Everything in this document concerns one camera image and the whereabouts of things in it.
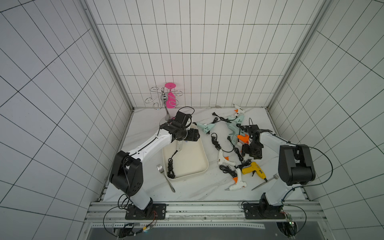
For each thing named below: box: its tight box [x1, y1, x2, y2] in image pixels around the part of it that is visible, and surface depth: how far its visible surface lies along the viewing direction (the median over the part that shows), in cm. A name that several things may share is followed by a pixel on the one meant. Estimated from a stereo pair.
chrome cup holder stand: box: [144, 86, 183, 125], surface depth 89 cm
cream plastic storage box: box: [162, 123, 209, 179], surface depth 93 cm
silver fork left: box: [156, 163, 176, 193], surface depth 85 cm
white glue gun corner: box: [232, 103, 245, 117], surface depth 120 cm
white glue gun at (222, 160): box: [217, 149, 236, 166], surface depth 91 cm
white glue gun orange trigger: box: [224, 168, 247, 191], surface depth 82 cm
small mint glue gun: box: [196, 122, 216, 134], surface depth 106 cm
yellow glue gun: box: [241, 162, 268, 182], surface depth 87 cm
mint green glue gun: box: [226, 115, 245, 146], surface depth 106 cm
